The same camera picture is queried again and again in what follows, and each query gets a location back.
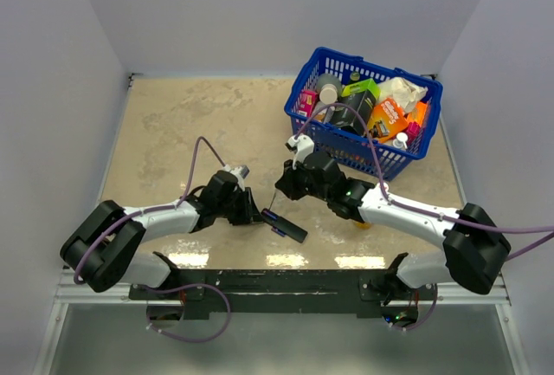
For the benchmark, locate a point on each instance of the blue purple battery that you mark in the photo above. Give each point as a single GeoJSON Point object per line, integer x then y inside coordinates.
{"type": "Point", "coordinates": [279, 232]}

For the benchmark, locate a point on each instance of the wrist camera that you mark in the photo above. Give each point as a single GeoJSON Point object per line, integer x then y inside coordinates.
{"type": "Point", "coordinates": [240, 171]}
{"type": "Point", "coordinates": [301, 146]}

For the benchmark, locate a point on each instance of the pink small box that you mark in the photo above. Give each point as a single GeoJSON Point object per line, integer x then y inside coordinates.
{"type": "Point", "coordinates": [308, 101]}

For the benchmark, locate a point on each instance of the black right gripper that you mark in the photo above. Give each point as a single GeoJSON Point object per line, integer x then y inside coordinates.
{"type": "Point", "coordinates": [287, 184]}

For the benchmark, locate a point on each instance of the orange razor box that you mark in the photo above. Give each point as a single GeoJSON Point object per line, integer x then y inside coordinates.
{"type": "Point", "coordinates": [386, 121]}

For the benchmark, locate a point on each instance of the black remote control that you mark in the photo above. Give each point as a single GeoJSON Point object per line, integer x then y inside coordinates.
{"type": "Point", "coordinates": [292, 230]}

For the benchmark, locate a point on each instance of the grey white-capped bottle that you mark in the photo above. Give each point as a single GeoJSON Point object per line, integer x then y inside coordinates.
{"type": "Point", "coordinates": [328, 88]}

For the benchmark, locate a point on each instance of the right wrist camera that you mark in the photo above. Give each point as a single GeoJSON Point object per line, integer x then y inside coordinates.
{"type": "Point", "coordinates": [301, 146]}

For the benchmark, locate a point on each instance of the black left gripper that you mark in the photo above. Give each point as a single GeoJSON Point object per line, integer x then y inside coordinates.
{"type": "Point", "coordinates": [248, 214]}

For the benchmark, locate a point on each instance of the thin clear-handled screwdriver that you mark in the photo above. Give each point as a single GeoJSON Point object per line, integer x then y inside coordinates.
{"type": "Point", "coordinates": [272, 200]}

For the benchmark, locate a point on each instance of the black and green box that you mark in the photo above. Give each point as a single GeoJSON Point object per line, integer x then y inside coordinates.
{"type": "Point", "coordinates": [361, 96]}

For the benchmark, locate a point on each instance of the white crumpled bag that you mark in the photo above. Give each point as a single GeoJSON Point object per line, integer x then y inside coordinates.
{"type": "Point", "coordinates": [404, 93]}

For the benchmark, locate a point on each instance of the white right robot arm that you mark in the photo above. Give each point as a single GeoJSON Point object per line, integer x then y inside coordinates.
{"type": "Point", "coordinates": [470, 251]}

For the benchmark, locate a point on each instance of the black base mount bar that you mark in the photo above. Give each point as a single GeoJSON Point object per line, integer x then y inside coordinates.
{"type": "Point", "coordinates": [286, 291]}

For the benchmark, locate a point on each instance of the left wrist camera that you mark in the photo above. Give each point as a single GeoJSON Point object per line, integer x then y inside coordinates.
{"type": "Point", "coordinates": [240, 171]}

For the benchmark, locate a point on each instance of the white pump bottle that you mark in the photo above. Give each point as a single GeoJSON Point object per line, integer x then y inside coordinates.
{"type": "Point", "coordinates": [400, 141]}

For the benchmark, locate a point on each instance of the magenta box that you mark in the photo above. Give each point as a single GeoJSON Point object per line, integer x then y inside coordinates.
{"type": "Point", "coordinates": [412, 131]}

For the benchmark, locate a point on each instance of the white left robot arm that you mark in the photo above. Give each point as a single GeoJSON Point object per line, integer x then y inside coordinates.
{"type": "Point", "coordinates": [103, 251]}

